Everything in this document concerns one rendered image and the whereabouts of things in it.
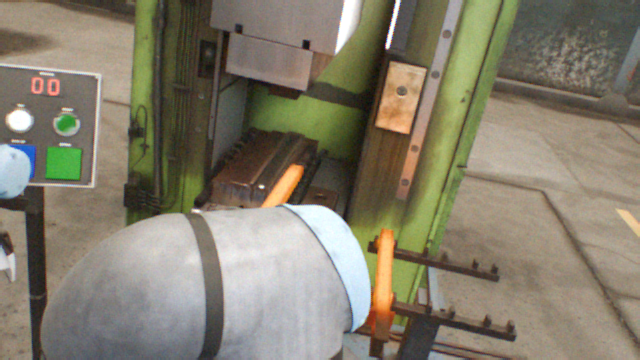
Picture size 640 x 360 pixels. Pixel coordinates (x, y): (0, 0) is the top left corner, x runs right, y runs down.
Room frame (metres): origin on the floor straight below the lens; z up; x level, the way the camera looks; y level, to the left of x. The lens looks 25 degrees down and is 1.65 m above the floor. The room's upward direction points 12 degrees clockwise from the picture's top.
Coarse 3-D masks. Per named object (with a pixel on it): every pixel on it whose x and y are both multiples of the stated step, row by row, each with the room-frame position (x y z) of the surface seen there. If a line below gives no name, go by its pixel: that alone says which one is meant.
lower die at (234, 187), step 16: (256, 144) 1.57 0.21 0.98; (272, 144) 1.57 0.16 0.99; (304, 144) 1.62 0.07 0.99; (240, 160) 1.43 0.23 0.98; (256, 160) 1.43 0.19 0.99; (288, 160) 1.46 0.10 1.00; (304, 160) 1.50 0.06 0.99; (224, 176) 1.32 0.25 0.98; (240, 176) 1.32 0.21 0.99; (256, 176) 1.31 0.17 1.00; (224, 192) 1.28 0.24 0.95; (240, 192) 1.27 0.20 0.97; (256, 192) 1.27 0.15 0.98
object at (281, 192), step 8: (288, 168) 1.15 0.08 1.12; (296, 168) 1.15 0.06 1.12; (288, 176) 1.10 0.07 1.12; (296, 176) 1.10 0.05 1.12; (280, 184) 1.04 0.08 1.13; (288, 184) 1.05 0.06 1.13; (296, 184) 1.11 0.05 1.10; (272, 192) 0.99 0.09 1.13; (280, 192) 1.00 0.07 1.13; (288, 192) 1.02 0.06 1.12; (272, 200) 0.96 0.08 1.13; (280, 200) 0.96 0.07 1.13
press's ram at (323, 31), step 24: (216, 0) 1.29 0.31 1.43; (240, 0) 1.28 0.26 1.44; (264, 0) 1.27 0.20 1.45; (288, 0) 1.27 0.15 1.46; (312, 0) 1.26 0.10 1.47; (336, 0) 1.26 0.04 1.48; (360, 0) 1.55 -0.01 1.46; (216, 24) 1.28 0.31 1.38; (240, 24) 1.28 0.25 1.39; (264, 24) 1.27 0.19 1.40; (288, 24) 1.27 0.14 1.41; (312, 24) 1.26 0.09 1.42; (336, 24) 1.26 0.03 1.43; (312, 48) 1.26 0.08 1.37; (336, 48) 1.26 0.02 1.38
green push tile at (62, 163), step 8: (48, 152) 1.15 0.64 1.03; (56, 152) 1.16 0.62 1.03; (64, 152) 1.17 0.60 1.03; (72, 152) 1.17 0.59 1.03; (80, 152) 1.18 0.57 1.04; (48, 160) 1.14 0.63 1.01; (56, 160) 1.15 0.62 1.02; (64, 160) 1.16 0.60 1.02; (72, 160) 1.16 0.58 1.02; (80, 160) 1.17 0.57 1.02; (48, 168) 1.14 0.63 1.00; (56, 168) 1.14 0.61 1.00; (64, 168) 1.15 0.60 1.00; (72, 168) 1.15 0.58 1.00; (80, 168) 1.17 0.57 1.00; (48, 176) 1.13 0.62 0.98; (56, 176) 1.13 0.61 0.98; (64, 176) 1.14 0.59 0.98; (72, 176) 1.15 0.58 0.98; (80, 176) 1.15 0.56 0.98
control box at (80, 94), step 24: (0, 72) 1.21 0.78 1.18; (24, 72) 1.23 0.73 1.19; (48, 72) 1.25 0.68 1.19; (72, 72) 1.27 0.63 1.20; (0, 96) 1.18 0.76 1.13; (24, 96) 1.20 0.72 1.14; (48, 96) 1.22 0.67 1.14; (72, 96) 1.24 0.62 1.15; (96, 96) 1.26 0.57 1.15; (0, 120) 1.16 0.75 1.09; (48, 120) 1.19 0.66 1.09; (96, 120) 1.23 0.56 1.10; (24, 144) 1.15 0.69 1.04; (48, 144) 1.17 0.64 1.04; (72, 144) 1.19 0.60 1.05; (96, 144) 1.21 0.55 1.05; (96, 168) 1.20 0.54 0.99
